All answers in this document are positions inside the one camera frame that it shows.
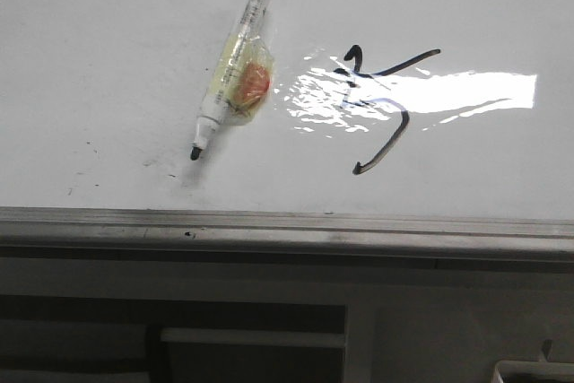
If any taped white whiteboard marker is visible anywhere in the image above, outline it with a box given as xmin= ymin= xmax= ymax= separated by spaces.
xmin=190 ymin=0 xmax=270 ymax=161

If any white whiteboard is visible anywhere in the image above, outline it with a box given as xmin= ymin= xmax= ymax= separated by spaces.
xmin=1 ymin=0 xmax=573 ymax=261

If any white plastic marker tray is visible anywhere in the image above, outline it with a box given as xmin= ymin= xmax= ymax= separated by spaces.
xmin=491 ymin=339 xmax=573 ymax=383

